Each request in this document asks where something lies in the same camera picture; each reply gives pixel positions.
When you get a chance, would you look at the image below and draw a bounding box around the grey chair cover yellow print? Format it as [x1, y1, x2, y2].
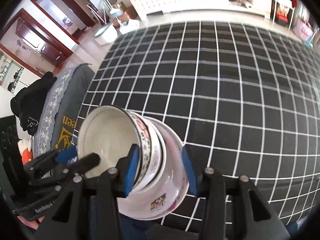
[34, 64, 95, 160]

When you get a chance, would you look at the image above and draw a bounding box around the white wire shelf rack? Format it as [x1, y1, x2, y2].
[271, 0, 296, 28]

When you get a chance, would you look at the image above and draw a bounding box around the pink flower white plate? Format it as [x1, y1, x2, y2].
[117, 140, 190, 221]

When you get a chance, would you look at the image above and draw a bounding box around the green patterned bowl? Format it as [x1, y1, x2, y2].
[77, 106, 152, 188]

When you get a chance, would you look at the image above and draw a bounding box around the broom and dustpan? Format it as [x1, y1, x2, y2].
[117, 2, 138, 20]

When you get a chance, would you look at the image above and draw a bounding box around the white mop bucket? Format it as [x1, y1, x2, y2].
[93, 22, 118, 46]

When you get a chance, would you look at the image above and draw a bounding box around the blue broom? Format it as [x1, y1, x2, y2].
[110, 9, 125, 28]

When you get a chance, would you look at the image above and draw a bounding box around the white bowl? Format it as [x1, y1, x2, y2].
[147, 118, 187, 188]

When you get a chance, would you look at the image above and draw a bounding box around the black white checked tablecloth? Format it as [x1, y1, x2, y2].
[77, 21, 320, 232]

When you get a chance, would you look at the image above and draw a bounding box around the pink bag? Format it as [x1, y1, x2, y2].
[292, 17, 314, 46]

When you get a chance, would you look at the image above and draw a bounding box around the red brown wooden door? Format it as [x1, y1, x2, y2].
[0, 9, 73, 78]

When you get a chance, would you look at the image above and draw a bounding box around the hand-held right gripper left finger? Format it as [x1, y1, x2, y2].
[35, 144, 140, 240]

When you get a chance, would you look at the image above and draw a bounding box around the small cartoon print plate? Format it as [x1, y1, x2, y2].
[120, 180, 185, 218]

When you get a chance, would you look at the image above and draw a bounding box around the white dustpan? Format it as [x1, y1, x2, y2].
[119, 19, 140, 34]

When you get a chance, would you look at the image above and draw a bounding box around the cream bowl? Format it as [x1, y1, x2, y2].
[136, 112, 165, 191]

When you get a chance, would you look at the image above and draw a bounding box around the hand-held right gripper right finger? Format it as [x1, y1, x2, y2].
[181, 146, 288, 240]

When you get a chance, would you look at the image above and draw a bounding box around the person's left hand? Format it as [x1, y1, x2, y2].
[15, 214, 45, 231]

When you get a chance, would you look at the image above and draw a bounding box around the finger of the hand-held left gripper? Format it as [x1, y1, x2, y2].
[24, 145, 78, 178]
[29, 152, 101, 186]

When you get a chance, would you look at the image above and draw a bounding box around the black garment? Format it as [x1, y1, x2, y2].
[10, 72, 58, 135]

